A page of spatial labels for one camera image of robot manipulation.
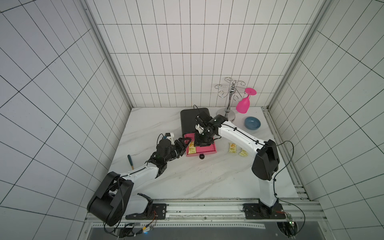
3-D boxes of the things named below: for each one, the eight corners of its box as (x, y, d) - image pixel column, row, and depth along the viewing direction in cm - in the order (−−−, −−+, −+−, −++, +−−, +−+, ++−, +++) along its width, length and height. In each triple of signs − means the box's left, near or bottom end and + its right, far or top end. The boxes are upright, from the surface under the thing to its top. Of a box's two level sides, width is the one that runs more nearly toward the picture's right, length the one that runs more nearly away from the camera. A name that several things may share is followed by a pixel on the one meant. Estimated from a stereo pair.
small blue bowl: (245, 129, 109) (247, 126, 105) (243, 120, 115) (244, 116, 111) (259, 129, 109) (262, 126, 105) (256, 120, 115) (258, 116, 111)
